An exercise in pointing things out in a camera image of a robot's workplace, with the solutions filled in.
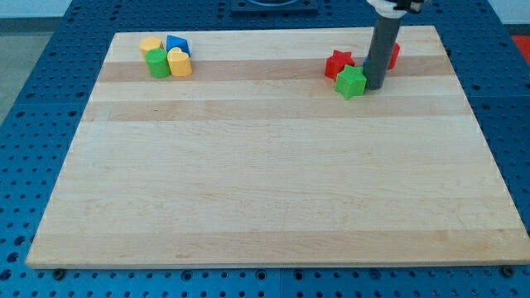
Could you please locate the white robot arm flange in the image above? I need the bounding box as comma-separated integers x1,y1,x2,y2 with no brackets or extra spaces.
367,0,431,19

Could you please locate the yellow hexagon block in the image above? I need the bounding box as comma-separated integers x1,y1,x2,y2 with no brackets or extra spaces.
139,36,164,56

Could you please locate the blue triangle block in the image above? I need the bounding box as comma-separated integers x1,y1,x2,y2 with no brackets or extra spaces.
166,35,191,55

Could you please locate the yellow heart block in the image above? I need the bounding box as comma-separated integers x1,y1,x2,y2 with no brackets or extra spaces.
167,47,193,77

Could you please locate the wooden board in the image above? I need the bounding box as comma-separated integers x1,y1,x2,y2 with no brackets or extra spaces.
26,26,529,269

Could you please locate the green star block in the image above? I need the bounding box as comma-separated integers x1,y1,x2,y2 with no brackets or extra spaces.
335,65,367,99

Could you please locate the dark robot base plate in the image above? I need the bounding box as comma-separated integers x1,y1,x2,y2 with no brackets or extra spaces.
230,0,320,15

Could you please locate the red cylinder block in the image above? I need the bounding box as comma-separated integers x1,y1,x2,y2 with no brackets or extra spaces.
388,42,401,70

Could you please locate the green cylinder block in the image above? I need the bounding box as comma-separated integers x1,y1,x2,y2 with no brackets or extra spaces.
145,48,171,79

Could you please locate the red star block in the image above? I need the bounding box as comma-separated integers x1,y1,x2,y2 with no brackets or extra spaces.
325,50,355,81

